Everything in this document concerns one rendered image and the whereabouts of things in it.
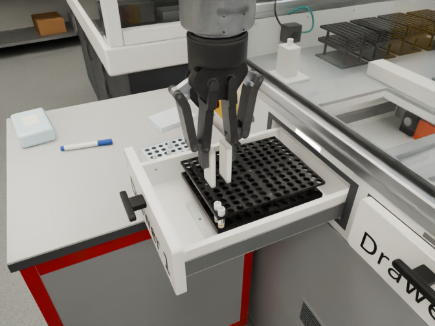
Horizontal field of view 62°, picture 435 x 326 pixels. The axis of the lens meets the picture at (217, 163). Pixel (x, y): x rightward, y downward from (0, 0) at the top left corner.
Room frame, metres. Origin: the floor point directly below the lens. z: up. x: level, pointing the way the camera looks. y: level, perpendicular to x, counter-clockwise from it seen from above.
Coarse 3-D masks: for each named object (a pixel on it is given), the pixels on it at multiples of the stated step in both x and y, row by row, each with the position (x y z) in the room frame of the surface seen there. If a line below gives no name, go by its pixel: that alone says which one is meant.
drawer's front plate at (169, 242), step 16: (128, 160) 0.56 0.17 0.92; (144, 176) 0.50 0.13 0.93; (144, 192) 0.46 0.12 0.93; (144, 208) 0.47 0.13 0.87; (160, 208) 0.42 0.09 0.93; (160, 224) 0.38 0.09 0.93; (160, 240) 0.39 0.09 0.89; (176, 240) 0.35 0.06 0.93; (160, 256) 0.41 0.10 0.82; (176, 256) 0.33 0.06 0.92; (176, 272) 0.33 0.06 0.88; (176, 288) 0.33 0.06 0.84
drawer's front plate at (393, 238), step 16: (368, 208) 0.42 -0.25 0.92; (384, 208) 0.42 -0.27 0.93; (352, 224) 0.44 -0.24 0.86; (368, 224) 0.42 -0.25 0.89; (384, 224) 0.39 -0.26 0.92; (400, 224) 0.38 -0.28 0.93; (352, 240) 0.43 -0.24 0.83; (368, 240) 0.41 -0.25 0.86; (384, 240) 0.38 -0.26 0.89; (400, 240) 0.36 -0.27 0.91; (416, 240) 0.35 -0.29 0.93; (368, 256) 0.40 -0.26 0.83; (400, 256) 0.35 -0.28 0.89; (416, 256) 0.34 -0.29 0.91; (432, 256) 0.32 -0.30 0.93; (384, 272) 0.37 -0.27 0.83; (400, 288) 0.34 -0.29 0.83; (416, 304) 0.31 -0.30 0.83; (432, 320) 0.28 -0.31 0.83
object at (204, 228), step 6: (186, 204) 0.51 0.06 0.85; (192, 204) 0.51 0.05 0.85; (192, 210) 0.49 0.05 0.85; (198, 210) 0.50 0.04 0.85; (192, 216) 0.49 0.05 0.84; (198, 216) 0.48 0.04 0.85; (198, 222) 0.46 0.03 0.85; (204, 222) 0.46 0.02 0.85; (204, 228) 0.45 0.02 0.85; (204, 234) 0.44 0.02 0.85; (210, 234) 0.43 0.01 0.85
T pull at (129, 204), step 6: (120, 192) 0.47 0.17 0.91; (120, 198) 0.47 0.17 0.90; (126, 198) 0.46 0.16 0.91; (132, 198) 0.46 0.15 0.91; (138, 198) 0.46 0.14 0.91; (126, 204) 0.44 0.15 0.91; (132, 204) 0.44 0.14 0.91; (138, 204) 0.44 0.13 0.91; (144, 204) 0.45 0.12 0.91; (126, 210) 0.43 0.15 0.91; (132, 210) 0.43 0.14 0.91; (132, 216) 0.42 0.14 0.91
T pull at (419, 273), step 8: (392, 264) 0.33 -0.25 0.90; (400, 264) 0.32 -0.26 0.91; (400, 272) 0.31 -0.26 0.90; (408, 272) 0.31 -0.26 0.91; (416, 272) 0.31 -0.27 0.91; (424, 272) 0.31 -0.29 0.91; (432, 272) 0.31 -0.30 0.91; (408, 280) 0.30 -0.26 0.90; (416, 280) 0.30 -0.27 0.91; (424, 280) 0.30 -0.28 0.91; (432, 280) 0.30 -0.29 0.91; (416, 288) 0.29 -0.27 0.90; (424, 288) 0.28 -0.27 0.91; (432, 288) 0.28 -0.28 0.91; (424, 296) 0.28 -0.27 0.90; (432, 296) 0.27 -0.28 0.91; (432, 304) 0.27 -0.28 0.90
